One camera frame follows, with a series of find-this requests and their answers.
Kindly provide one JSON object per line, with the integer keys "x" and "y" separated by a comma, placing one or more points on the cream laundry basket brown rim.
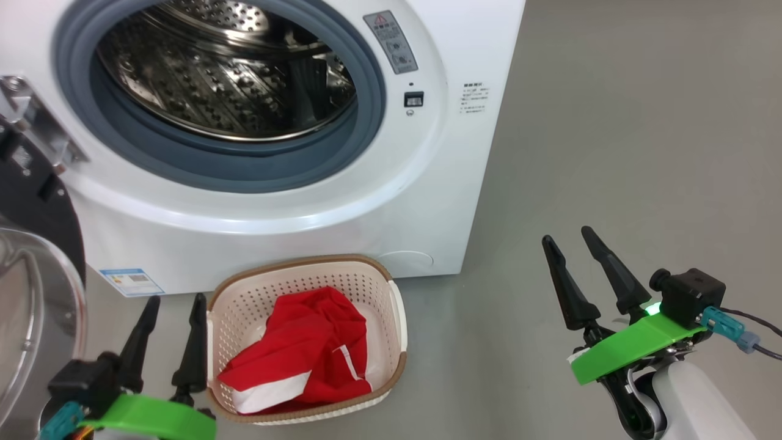
{"x": 244, "y": 305}

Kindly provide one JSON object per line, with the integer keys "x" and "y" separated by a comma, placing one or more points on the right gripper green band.
{"x": 629, "y": 348}

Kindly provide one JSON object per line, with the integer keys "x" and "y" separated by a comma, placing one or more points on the white front-load washing machine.
{"x": 305, "y": 232}

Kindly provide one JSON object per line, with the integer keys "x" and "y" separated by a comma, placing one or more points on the silver door hinge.
{"x": 36, "y": 122}

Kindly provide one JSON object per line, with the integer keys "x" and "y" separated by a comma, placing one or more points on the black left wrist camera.
{"x": 85, "y": 382}

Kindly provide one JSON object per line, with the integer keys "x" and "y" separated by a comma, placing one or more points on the blue energy label sticker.
{"x": 131, "y": 282}

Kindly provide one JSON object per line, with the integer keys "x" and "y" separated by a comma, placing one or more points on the red and white garment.
{"x": 305, "y": 342}

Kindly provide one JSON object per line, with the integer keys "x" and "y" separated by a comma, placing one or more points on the black-rimmed glass washer door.
{"x": 30, "y": 201}

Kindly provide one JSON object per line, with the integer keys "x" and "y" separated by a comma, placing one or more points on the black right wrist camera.
{"x": 690, "y": 296}

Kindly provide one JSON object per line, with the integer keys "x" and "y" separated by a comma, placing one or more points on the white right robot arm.
{"x": 696, "y": 403}

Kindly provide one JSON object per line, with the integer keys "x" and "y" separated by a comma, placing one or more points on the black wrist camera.
{"x": 690, "y": 296}
{"x": 85, "y": 382}

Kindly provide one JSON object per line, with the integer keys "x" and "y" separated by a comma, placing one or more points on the black door latch socket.
{"x": 413, "y": 99}

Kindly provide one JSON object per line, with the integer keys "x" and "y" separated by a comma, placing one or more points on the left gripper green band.
{"x": 153, "y": 421}

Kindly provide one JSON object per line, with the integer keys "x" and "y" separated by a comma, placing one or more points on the grey warning label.
{"x": 391, "y": 43}

